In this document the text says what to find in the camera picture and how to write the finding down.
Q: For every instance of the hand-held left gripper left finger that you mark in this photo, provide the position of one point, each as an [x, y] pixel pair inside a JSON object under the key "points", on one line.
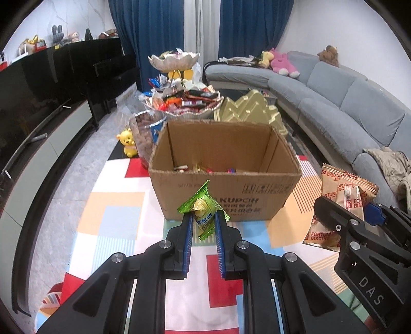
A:
{"points": [[188, 244]]}

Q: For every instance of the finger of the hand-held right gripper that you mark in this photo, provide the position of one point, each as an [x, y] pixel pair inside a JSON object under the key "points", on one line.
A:
{"points": [[374, 212], [337, 220]]}

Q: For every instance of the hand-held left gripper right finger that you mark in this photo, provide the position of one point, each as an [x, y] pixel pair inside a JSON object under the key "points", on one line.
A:
{"points": [[220, 247]]}

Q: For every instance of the light green snack packet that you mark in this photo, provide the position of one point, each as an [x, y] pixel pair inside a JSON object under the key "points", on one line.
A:
{"points": [[204, 212]]}

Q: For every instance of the orange biscuit packet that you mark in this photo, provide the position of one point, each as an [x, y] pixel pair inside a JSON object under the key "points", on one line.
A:
{"points": [[340, 183]]}

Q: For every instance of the brown cardboard box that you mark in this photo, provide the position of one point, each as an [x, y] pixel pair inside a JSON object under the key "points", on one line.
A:
{"points": [[250, 196]]}

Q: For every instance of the beige quilted jacket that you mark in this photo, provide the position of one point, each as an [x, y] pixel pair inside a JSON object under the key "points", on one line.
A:
{"points": [[388, 167]]}

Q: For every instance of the red and white snack packet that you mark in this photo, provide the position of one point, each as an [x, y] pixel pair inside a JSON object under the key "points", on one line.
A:
{"points": [[181, 167]]}

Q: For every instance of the patchwork colour tablecloth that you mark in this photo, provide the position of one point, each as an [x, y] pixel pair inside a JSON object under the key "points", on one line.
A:
{"points": [[112, 224]]}

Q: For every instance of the grey corner sofa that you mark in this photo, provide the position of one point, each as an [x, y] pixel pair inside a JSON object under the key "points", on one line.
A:
{"points": [[337, 106]]}

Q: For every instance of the yellow bear figure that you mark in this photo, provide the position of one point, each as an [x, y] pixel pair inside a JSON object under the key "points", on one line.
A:
{"points": [[127, 143]]}

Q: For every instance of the clear jar of chocolate balls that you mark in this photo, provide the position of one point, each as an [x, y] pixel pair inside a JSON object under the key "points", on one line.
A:
{"points": [[143, 135]]}

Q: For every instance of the gold ridged tin box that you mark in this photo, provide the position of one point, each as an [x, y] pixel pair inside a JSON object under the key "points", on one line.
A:
{"points": [[250, 109]]}

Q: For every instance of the pile of assorted wrapped sweets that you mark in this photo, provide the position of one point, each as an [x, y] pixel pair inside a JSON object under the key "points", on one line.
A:
{"points": [[186, 101]]}

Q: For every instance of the clear plastic bag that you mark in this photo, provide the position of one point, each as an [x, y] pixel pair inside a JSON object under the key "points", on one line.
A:
{"points": [[131, 106]]}

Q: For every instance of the grey and black TV cabinet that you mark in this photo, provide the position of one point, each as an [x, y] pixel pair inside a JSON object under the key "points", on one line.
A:
{"points": [[48, 167]]}

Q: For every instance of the brown plush toy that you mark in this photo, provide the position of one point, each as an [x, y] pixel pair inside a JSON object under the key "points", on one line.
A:
{"points": [[329, 56]]}

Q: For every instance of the pink plush toy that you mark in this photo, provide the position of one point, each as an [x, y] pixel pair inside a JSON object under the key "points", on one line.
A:
{"points": [[284, 64]]}

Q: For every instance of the white plastic bag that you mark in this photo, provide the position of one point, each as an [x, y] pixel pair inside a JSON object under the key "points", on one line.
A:
{"points": [[196, 72]]}

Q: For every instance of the yellow plush toy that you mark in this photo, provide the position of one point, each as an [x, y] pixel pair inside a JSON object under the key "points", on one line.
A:
{"points": [[266, 59]]}

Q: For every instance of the two-tier shell snack stand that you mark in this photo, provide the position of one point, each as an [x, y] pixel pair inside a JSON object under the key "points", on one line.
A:
{"points": [[173, 61]]}

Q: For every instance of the crumpled paper clutter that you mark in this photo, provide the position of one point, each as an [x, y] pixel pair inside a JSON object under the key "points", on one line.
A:
{"points": [[239, 60]]}

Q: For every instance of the black upright piano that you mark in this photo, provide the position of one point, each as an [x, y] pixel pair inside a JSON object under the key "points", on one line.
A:
{"points": [[96, 74]]}

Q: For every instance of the blue curtain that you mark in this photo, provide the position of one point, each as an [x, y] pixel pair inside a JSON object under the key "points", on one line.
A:
{"points": [[151, 38], [253, 29]]}

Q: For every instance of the black flat television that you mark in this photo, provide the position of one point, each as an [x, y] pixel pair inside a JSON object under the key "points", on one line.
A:
{"points": [[29, 106]]}

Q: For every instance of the white sheer curtain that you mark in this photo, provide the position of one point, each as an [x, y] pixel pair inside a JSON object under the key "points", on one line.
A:
{"points": [[202, 29]]}

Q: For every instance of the brown basket clutter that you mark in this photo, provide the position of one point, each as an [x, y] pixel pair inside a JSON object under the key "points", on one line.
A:
{"points": [[108, 33]]}

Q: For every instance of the pink doll plush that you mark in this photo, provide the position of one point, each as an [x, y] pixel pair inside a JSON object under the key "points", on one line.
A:
{"points": [[73, 37]]}

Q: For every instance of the grey bunny plush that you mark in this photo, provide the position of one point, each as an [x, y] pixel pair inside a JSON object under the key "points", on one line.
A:
{"points": [[57, 36]]}

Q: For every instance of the small red box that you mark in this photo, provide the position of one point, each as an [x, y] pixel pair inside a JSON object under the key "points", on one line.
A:
{"points": [[40, 46]]}

